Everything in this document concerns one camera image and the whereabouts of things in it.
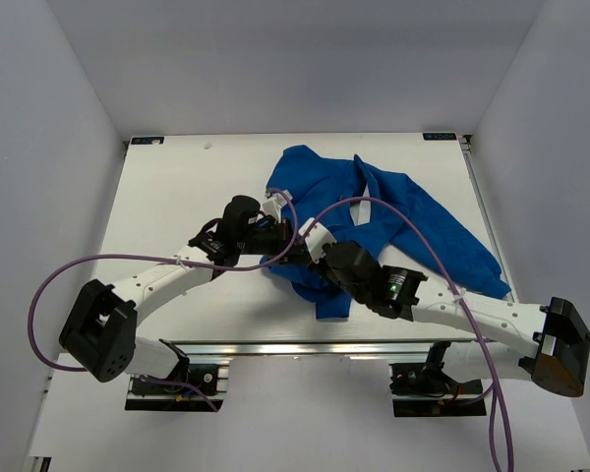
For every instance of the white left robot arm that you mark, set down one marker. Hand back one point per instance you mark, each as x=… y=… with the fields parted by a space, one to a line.
x=101 y=329

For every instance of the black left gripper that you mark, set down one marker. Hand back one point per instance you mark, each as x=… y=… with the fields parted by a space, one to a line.
x=282 y=233

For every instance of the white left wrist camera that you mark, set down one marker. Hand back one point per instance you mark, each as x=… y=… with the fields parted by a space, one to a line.
x=274 y=204

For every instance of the blue left corner label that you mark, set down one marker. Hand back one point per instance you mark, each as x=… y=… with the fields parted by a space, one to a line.
x=146 y=141

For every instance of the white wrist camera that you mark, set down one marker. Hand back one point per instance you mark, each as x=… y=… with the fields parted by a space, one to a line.
x=314 y=236
x=274 y=204

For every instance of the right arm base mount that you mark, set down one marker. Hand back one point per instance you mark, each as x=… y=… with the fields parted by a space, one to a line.
x=420 y=389

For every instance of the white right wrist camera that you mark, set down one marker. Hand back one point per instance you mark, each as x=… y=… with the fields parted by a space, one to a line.
x=314 y=236

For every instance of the blue right corner label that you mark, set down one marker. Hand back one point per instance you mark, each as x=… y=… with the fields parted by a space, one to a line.
x=435 y=136

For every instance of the blue corner label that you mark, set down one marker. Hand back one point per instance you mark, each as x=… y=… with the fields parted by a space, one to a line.
x=435 y=136
x=146 y=141

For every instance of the blue zip-up jacket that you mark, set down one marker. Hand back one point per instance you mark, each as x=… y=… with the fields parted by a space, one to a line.
x=375 y=208

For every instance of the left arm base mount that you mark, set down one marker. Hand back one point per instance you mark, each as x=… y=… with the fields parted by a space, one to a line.
x=202 y=389

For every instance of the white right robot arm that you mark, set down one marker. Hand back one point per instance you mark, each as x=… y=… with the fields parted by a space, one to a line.
x=548 y=345

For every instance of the aluminium table front rail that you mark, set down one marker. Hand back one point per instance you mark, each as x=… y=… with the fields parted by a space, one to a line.
x=346 y=348

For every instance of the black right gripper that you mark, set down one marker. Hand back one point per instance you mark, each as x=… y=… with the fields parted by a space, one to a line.
x=321 y=266

